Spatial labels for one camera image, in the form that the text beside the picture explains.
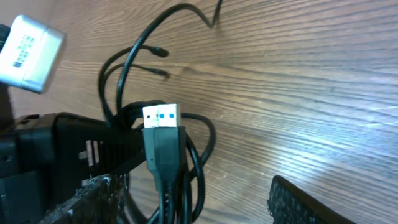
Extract black cable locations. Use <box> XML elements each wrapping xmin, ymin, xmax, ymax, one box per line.
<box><xmin>98</xmin><ymin>0</ymin><xmax>224</xmax><ymax>224</ymax></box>

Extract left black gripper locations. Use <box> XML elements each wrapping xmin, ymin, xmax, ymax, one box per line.
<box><xmin>1</xmin><ymin>84</ymin><xmax>145</xmax><ymax>223</ymax></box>

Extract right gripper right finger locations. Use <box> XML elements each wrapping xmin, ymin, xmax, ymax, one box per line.
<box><xmin>267</xmin><ymin>175</ymin><xmax>354</xmax><ymax>224</ymax></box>

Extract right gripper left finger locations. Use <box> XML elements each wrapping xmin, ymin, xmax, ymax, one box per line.
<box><xmin>39</xmin><ymin>174</ymin><xmax>129</xmax><ymax>224</ymax></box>

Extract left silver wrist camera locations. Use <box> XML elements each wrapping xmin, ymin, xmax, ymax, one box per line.
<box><xmin>1</xmin><ymin>14</ymin><xmax>65</xmax><ymax>94</ymax></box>

